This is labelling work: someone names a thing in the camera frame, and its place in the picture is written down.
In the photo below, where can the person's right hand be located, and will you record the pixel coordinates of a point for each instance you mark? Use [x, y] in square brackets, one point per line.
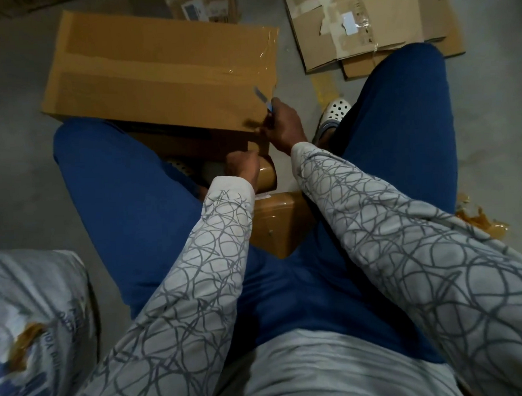
[285, 125]

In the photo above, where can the person's left hand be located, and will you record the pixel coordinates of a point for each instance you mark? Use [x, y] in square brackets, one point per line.
[244, 166]

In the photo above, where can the brown packing tape roll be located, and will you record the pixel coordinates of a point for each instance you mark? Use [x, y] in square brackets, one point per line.
[267, 174]

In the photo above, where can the large black-label cardboard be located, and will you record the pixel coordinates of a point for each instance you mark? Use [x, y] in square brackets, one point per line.
[152, 71]

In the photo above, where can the small brown cardboard box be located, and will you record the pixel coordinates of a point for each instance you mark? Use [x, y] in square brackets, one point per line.
[208, 4]

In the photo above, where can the person's left forearm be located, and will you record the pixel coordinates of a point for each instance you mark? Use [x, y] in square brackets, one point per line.
[180, 320]

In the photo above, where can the person's right forearm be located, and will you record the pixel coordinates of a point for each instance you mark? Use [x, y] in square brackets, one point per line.
[419, 249]

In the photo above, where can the person's right white clog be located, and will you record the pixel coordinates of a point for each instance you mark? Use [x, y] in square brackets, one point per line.
[333, 116]

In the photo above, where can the person's white clog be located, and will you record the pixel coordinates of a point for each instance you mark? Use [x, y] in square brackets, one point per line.
[184, 167]
[333, 116]

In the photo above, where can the person's left white clog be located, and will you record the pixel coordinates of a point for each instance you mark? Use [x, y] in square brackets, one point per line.
[184, 167]

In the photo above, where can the small cardboard box being taped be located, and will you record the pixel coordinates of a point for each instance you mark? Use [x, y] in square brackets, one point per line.
[366, 23]

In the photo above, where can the person's blue trousers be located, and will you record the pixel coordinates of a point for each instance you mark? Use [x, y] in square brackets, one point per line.
[124, 219]

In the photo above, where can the crumpled brown tape scraps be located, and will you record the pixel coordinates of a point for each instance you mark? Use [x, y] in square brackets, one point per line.
[482, 220]

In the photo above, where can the person's grey shirt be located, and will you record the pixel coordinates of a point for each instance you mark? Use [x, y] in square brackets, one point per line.
[338, 374]

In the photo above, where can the brown plastic-wrapped stool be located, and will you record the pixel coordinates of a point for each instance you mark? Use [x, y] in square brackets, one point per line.
[279, 225]

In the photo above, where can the white woven sack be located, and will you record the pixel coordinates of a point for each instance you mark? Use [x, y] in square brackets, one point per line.
[34, 335]

